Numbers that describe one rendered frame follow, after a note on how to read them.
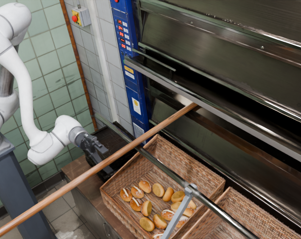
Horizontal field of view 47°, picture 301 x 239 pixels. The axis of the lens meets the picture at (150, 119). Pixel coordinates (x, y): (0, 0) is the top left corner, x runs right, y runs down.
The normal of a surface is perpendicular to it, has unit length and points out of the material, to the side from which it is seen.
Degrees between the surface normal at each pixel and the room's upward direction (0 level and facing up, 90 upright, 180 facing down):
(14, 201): 90
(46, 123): 90
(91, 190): 0
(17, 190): 90
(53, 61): 90
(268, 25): 70
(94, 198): 0
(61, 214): 0
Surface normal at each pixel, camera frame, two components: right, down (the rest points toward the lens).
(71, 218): -0.11, -0.77
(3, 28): 0.80, -0.11
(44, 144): 0.42, 0.04
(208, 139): -0.76, 0.17
